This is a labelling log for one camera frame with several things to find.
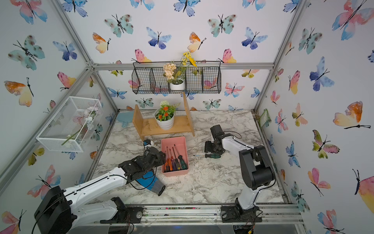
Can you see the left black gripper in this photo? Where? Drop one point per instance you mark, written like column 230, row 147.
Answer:
column 160, row 158

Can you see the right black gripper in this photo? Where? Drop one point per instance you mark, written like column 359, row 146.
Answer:
column 207, row 147

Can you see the large green black screwdriver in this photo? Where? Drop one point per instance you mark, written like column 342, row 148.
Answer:
column 211, row 156

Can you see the orange handled screwdriver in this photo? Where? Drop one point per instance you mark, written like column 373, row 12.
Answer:
column 168, row 164

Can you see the purple clear screwdriver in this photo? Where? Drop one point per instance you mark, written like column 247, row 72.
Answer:
column 172, row 161

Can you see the pink plastic storage box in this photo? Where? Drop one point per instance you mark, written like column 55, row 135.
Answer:
column 180, row 142

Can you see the black yellow screwdriver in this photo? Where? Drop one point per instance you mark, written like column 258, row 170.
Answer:
column 177, row 164

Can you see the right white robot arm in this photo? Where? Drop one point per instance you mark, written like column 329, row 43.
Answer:
column 256, row 169

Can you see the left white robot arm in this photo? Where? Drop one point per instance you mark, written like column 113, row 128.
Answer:
column 62, row 210

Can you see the wooden desktop shelf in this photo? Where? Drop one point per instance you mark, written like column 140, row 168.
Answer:
column 152, row 126

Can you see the light blue butterfly mat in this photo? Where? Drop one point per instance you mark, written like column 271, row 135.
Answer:
column 125, row 118

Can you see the white pot orange flowers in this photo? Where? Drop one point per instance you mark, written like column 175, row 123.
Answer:
column 165, row 115

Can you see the artificial white flower stem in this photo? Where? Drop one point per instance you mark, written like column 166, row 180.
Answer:
column 85, row 122

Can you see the white pot cream flowers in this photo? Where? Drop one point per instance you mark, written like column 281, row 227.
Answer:
column 175, row 77

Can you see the yellow artificial flower sprig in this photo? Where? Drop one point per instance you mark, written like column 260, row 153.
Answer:
column 187, row 60

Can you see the green framed wall card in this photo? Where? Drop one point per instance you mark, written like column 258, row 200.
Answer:
column 265, row 119

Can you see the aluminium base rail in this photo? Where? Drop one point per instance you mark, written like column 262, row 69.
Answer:
column 210, row 214

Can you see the white mesh wall basket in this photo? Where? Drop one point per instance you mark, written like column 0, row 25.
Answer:
column 64, row 123

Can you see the black wire wall basket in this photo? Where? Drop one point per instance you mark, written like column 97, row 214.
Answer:
column 148, row 78

